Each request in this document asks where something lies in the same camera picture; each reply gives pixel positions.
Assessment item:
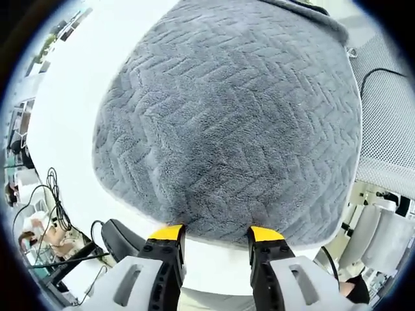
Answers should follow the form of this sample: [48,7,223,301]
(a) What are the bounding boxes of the black cable bundle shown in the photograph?
[12,167,74,235]

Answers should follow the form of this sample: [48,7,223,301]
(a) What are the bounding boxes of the black metal frame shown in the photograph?
[27,242,110,293]

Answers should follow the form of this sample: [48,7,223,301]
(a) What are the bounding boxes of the grey mesh office chair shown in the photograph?
[337,19,415,197]

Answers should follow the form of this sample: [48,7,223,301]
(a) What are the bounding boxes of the white office chair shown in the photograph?
[338,204,383,267]
[361,210,414,277]

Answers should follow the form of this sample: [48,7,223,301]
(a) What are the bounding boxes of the grey towel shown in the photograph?
[91,0,363,249]

